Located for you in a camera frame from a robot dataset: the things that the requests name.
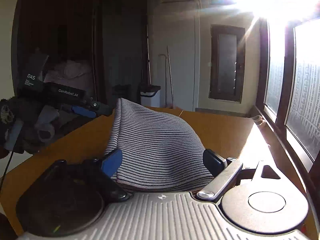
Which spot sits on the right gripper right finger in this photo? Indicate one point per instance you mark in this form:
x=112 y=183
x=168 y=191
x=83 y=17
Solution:
x=221 y=168

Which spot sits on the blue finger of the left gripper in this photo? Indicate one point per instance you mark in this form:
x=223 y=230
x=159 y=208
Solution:
x=83 y=112
x=102 y=109

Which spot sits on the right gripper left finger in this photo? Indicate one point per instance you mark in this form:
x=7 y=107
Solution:
x=106 y=166

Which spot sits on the grey striped sweater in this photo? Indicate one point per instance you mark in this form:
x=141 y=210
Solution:
x=161 y=152

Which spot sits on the gloved left hand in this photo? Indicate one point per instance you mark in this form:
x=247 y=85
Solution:
x=26 y=126

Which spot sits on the dark grey bin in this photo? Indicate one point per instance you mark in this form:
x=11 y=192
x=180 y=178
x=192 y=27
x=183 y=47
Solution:
x=121 y=91

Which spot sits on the pink floral bed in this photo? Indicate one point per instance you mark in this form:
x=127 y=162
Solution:
x=76 y=74

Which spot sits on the white bin black lid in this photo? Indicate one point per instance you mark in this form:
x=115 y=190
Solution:
x=150 y=95

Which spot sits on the green slippers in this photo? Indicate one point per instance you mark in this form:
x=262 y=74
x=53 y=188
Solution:
x=259 y=121

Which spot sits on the dark framed frosted window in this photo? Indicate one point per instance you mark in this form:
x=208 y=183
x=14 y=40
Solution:
x=227 y=62

